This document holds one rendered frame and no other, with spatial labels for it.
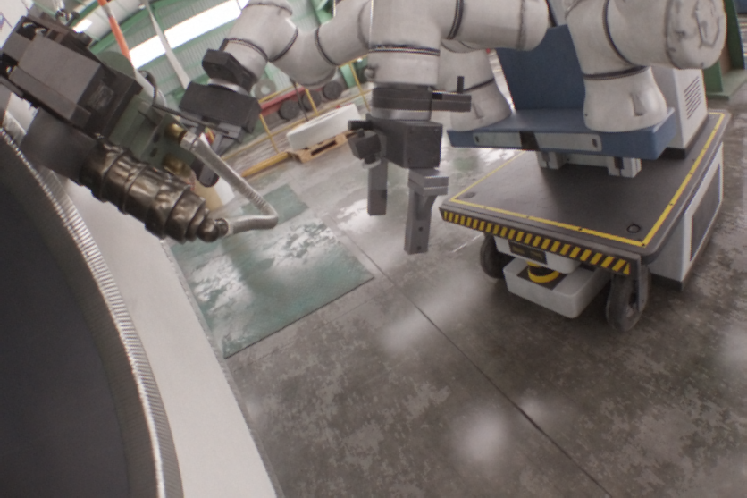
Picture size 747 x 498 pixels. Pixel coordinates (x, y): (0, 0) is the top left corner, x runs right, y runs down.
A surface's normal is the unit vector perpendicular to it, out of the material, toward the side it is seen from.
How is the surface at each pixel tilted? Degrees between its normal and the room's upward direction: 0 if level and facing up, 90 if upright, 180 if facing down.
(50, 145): 93
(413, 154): 96
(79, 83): 65
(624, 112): 71
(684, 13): 96
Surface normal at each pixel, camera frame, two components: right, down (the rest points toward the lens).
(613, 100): -0.75, 0.21
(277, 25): 0.77, 0.17
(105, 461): -0.22, -0.69
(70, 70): 0.08, -0.12
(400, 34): -0.16, 0.34
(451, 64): -0.41, 0.51
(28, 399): 0.04, -0.33
